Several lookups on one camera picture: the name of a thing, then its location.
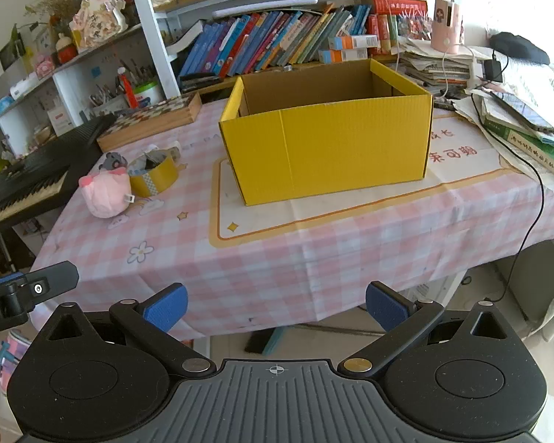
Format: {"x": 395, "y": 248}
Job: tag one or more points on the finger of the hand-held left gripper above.
{"x": 2, "y": 279}
{"x": 51, "y": 284}

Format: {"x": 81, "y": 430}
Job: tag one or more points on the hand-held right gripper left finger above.
{"x": 168, "y": 307}

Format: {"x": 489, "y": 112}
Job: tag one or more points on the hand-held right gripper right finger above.
{"x": 388, "y": 307}

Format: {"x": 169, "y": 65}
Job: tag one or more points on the pink plush toy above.
{"x": 104, "y": 191}

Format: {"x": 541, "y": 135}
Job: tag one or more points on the yellow tape roll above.
{"x": 159, "y": 177}

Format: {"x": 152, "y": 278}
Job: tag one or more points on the small grey mouse toy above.
{"x": 113, "y": 160}

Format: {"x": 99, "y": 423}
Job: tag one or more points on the yellow cardboard box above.
{"x": 328, "y": 147}

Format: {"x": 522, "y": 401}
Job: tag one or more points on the black electronic keyboard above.
{"x": 37, "y": 170}

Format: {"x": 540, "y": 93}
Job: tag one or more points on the white box with red label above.
{"x": 60, "y": 122}

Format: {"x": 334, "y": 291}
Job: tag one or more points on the blue and white packet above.
{"x": 0, "y": 108}

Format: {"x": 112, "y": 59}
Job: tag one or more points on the white holder with tools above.
{"x": 111, "y": 105}

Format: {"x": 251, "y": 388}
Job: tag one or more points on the wooden chessboard box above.
{"x": 152, "y": 117}

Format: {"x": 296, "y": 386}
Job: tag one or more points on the white rectangular box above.
{"x": 24, "y": 88}

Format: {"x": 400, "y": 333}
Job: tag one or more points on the red bottle with white cap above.
{"x": 129, "y": 88}

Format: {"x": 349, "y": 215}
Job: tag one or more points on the white jar with green lid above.
{"x": 148, "y": 94}

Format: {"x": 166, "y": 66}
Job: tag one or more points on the loose white papers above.
{"x": 471, "y": 110}

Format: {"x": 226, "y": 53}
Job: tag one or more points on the thick green book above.
{"x": 531, "y": 146}

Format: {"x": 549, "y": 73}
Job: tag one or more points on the black stapler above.
{"x": 201, "y": 83}

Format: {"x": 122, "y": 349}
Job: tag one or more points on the red and white doll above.
{"x": 66, "y": 50}

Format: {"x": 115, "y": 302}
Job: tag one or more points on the stack of magazines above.
{"x": 438, "y": 69}

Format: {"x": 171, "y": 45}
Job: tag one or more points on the orange and white medicine box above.
{"x": 341, "y": 56}
{"x": 351, "y": 42}

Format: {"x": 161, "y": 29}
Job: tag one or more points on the black charger adapter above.
{"x": 493, "y": 70}

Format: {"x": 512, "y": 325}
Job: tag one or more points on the floral ornament bag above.
{"x": 99, "y": 21}

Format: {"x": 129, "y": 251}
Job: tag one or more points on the thick white-paged book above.
{"x": 184, "y": 39}

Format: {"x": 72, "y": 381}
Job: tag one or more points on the white bookshelf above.
{"x": 145, "y": 23}

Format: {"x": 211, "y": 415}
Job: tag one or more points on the pink cylinder holder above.
{"x": 445, "y": 32}

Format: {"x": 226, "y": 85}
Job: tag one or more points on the long row of colourful books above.
{"x": 267, "y": 37}

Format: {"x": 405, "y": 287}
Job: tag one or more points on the black cloth bag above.
{"x": 519, "y": 48}

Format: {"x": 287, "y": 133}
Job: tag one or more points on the white light bar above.
{"x": 263, "y": 7}

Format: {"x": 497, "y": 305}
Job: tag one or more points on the dark picture frame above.
{"x": 9, "y": 55}

